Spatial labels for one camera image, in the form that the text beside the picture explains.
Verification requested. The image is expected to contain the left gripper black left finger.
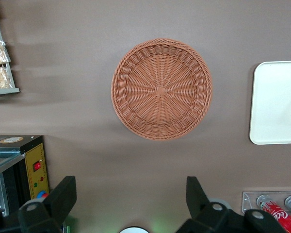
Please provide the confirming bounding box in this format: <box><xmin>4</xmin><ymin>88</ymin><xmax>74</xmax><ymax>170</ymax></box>
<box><xmin>17</xmin><ymin>175</ymin><xmax>78</xmax><ymax>233</ymax></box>

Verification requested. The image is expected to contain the clear acrylic bottle rack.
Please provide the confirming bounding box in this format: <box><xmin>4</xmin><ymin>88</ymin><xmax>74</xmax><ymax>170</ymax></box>
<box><xmin>241</xmin><ymin>191</ymin><xmax>291</xmax><ymax>233</ymax></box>

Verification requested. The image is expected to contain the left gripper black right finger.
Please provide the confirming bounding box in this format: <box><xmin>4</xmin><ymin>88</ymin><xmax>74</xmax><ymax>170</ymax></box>
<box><xmin>176</xmin><ymin>176</ymin><xmax>243</xmax><ymax>233</ymax></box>

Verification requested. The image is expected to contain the cream rectangular tray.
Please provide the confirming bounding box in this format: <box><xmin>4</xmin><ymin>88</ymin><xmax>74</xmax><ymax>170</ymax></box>
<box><xmin>249</xmin><ymin>60</ymin><xmax>291</xmax><ymax>145</ymax></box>

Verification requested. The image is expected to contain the tray of packaged snacks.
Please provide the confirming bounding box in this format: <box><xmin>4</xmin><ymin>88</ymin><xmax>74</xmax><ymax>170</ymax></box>
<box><xmin>0</xmin><ymin>0</ymin><xmax>21</xmax><ymax>97</ymax></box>

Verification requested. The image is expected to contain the round brown wicker basket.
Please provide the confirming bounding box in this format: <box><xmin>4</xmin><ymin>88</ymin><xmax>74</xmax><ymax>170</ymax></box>
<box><xmin>111</xmin><ymin>37</ymin><xmax>213</xmax><ymax>141</ymax></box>

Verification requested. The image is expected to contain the black food warmer cabinet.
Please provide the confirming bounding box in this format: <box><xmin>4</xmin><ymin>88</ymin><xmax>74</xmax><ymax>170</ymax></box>
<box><xmin>0</xmin><ymin>135</ymin><xmax>50</xmax><ymax>217</ymax></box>

